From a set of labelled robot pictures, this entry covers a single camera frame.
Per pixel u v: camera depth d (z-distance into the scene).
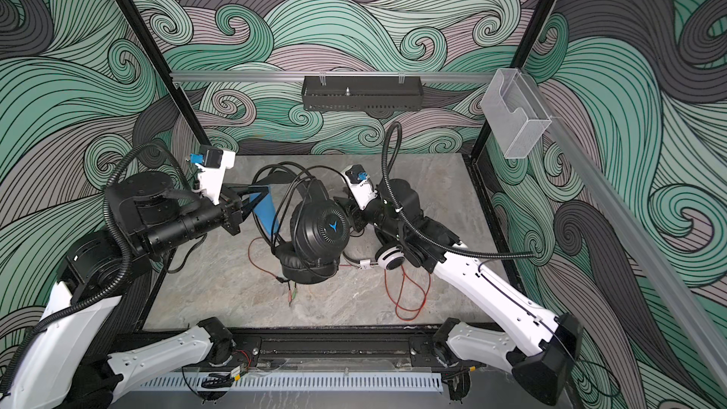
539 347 0.38
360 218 0.56
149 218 0.35
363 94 0.95
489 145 1.14
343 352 0.74
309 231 0.39
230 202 0.44
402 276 0.87
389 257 0.83
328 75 0.92
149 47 0.85
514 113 0.79
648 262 0.50
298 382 0.69
